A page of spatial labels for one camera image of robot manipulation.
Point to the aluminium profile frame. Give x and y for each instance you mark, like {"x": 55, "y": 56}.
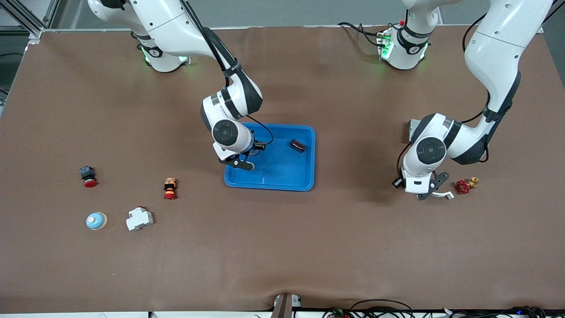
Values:
{"x": 35, "y": 32}

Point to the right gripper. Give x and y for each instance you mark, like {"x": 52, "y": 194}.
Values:
{"x": 253, "y": 151}

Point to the small green circuit board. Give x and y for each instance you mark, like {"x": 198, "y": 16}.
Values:
{"x": 338, "y": 312}

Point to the white curved plastic bracket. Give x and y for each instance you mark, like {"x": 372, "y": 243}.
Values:
{"x": 448, "y": 194}

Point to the orange emergency stop button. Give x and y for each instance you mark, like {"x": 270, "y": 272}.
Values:
{"x": 170, "y": 187}

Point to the white circuit breaker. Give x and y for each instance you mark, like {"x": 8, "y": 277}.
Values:
{"x": 139, "y": 219}

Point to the metal table edge clamp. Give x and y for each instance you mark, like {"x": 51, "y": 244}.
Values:
{"x": 284, "y": 307}

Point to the silver metal box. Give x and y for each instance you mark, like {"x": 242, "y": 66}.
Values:
{"x": 411, "y": 126}

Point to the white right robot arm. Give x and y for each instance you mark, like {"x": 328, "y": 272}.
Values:
{"x": 163, "y": 22}

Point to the black electrolytic capacitor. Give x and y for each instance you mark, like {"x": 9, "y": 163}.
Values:
{"x": 298, "y": 145}

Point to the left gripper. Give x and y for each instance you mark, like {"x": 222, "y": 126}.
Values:
{"x": 394, "y": 184}

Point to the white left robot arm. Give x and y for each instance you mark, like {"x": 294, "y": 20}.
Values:
{"x": 499, "y": 44}

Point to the red push button black base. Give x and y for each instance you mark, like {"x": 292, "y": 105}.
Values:
{"x": 88, "y": 174}

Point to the blue plastic tray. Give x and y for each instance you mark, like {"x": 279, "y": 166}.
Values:
{"x": 282, "y": 172}

